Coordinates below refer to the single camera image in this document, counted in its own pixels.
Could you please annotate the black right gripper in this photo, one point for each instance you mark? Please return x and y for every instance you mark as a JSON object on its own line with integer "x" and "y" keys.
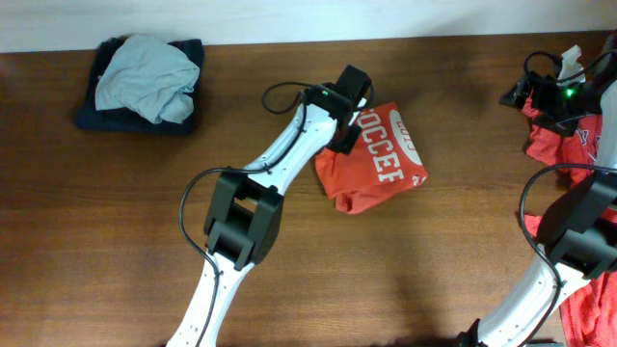
{"x": 546, "y": 87}

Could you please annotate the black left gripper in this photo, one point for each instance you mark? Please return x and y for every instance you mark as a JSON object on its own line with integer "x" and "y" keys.
{"x": 350, "y": 142}

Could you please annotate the red FRAM t-shirt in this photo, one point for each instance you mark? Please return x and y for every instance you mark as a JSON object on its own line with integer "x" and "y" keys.
{"x": 383, "y": 163}

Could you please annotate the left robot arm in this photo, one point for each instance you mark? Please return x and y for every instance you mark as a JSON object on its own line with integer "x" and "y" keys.
{"x": 244, "y": 216}

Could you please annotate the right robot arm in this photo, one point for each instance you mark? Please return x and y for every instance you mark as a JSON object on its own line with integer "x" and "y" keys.
{"x": 538, "y": 294}

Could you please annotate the light grey crumpled garment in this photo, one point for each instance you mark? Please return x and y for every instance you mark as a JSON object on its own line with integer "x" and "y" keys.
{"x": 151, "y": 78}

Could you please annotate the red soccer t-shirt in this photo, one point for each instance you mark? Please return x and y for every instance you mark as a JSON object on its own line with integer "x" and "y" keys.
{"x": 579, "y": 229}

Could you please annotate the folded dark navy garment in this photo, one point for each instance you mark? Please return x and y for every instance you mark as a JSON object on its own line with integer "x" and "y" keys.
{"x": 122, "y": 119}

